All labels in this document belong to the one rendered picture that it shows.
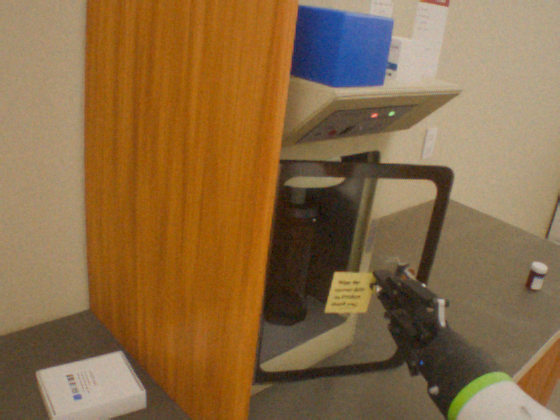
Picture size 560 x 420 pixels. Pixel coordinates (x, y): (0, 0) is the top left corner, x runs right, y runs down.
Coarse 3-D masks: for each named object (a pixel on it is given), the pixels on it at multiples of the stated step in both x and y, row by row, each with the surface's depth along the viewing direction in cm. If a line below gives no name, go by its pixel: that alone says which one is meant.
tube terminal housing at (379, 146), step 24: (312, 0) 70; (336, 0) 73; (360, 0) 76; (408, 0) 84; (408, 24) 86; (312, 144) 80; (336, 144) 84; (360, 144) 89; (384, 144) 94; (264, 384) 96
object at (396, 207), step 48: (288, 192) 76; (336, 192) 78; (384, 192) 81; (432, 192) 83; (288, 240) 80; (336, 240) 82; (384, 240) 84; (432, 240) 87; (288, 288) 83; (288, 336) 87; (336, 336) 90; (384, 336) 93
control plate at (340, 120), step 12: (372, 108) 72; (384, 108) 74; (396, 108) 76; (408, 108) 79; (324, 120) 68; (336, 120) 70; (348, 120) 73; (360, 120) 75; (372, 120) 77; (384, 120) 80; (312, 132) 71; (324, 132) 73; (348, 132) 78; (360, 132) 81; (372, 132) 84
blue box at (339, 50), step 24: (312, 24) 63; (336, 24) 61; (360, 24) 62; (384, 24) 65; (312, 48) 64; (336, 48) 61; (360, 48) 63; (384, 48) 67; (312, 72) 65; (336, 72) 62; (360, 72) 65; (384, 72) 68
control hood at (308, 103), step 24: (288, 96) 67; (312, 96) 64; (336, 96) 63; (360, 96) 66; (384, 96) 69; (408, 96) 73; (432, 96) 78; (456, 96) 84; (288, 120) 68; (312, 120) 67; (408, 120) 86; (288, 144) 72
